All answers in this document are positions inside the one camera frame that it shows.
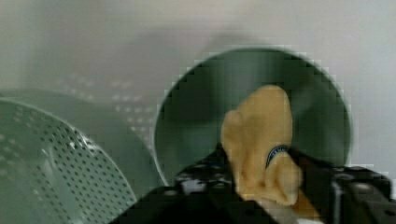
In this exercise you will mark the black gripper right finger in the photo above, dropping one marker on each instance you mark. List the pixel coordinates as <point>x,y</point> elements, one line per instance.
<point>346,195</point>

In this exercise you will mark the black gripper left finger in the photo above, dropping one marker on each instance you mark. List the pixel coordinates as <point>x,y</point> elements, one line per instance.
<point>203,193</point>

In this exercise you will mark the yellow plush peeled banana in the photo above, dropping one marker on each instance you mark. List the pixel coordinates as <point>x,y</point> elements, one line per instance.
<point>256,137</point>

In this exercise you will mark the green mug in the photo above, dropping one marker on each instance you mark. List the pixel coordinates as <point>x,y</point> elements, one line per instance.
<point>188,124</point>

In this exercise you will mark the green perforated colander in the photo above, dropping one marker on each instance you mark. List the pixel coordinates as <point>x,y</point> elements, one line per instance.
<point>67,161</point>

